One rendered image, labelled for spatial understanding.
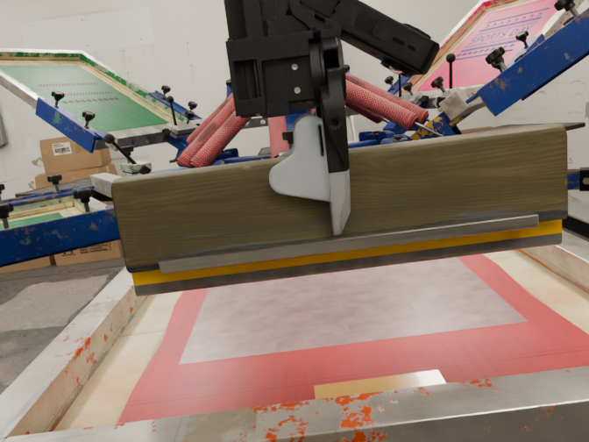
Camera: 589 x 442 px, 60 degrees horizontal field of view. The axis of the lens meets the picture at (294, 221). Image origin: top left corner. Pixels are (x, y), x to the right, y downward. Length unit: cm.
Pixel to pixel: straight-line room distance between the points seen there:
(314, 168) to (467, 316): 25
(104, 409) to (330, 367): 20
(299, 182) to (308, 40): 10
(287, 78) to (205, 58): 470
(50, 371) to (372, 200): 31
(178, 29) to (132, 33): 42
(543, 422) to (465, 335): 17
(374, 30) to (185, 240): 21
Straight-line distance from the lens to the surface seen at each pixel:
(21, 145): 562
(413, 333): 52
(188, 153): 160
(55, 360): 52
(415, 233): 40
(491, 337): 51
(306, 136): 38
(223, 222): 40
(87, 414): 49
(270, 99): 38
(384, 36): 40
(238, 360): 51
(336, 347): 50
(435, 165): 41
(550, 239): 47
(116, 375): 54
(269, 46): 37
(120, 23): 527
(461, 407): 35
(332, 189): 38
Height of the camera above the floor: 119
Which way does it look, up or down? 13 degrees down
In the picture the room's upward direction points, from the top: 7 degrees counter-clockwise
